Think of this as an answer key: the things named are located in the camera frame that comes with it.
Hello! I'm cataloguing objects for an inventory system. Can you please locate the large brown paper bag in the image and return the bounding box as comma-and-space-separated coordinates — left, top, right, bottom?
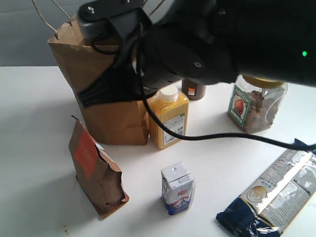
48, 13, 157, 145

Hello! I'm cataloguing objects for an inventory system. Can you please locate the small brown pouch red label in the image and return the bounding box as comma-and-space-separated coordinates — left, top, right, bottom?
69, 118, 129, 219

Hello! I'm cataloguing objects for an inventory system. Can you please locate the nut jar yellow lid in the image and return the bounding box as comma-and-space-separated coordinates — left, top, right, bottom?
228, 75, 288, 134

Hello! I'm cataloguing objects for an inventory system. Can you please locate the small white blue milk carton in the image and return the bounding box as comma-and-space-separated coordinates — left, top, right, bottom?
161, 162, 196, 215

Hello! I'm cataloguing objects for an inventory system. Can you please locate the dark blue noodle package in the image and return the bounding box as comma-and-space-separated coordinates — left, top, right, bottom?
216, 150, 316, 237

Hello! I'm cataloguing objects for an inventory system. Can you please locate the dark seed clear canister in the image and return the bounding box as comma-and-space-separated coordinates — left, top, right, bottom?
181, 79, 206, 101

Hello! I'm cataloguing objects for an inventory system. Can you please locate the black cable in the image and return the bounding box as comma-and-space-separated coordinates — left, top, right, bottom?
91, 24, 316, 152

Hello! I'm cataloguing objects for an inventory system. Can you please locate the yellow millet plastic bottle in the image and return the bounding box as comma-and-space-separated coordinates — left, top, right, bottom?
148, 85, 189, 149

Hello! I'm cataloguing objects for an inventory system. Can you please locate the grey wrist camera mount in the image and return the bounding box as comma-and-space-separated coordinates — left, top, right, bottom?
77, 0, 153, 39

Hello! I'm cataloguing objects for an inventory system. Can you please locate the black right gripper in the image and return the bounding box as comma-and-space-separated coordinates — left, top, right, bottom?
77, 14, 238, 108

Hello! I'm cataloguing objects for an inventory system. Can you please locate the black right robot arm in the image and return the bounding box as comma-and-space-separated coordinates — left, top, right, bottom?
77, 0, 316, 107

